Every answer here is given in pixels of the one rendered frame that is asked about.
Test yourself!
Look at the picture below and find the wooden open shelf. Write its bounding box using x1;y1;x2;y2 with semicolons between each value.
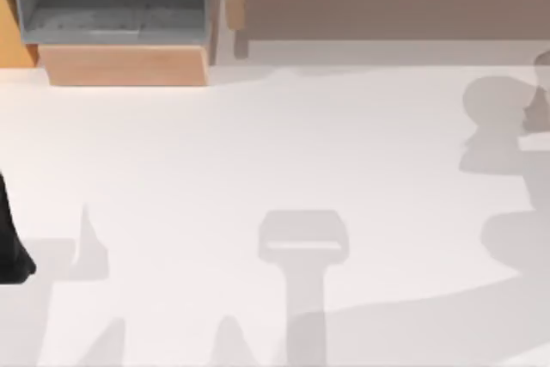
223;0;550;59

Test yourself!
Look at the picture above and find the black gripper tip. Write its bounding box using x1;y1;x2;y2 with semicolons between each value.
0;172;37;285

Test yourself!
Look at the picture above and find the wooden cupboard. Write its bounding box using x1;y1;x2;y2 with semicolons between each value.
0;0;40;69

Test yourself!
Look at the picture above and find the pale wooden drawer front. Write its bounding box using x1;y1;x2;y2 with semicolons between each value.
37;45;211;87

